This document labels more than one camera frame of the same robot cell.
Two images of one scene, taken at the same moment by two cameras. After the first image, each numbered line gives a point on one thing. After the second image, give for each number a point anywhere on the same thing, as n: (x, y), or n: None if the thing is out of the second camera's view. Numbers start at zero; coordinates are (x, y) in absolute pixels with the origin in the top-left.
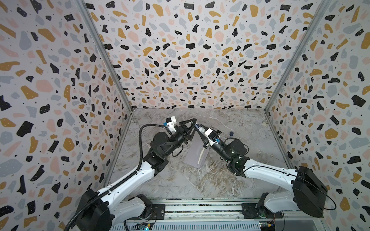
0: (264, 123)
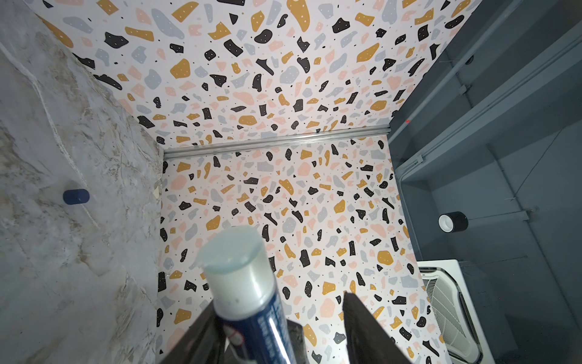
0: (156, 192)
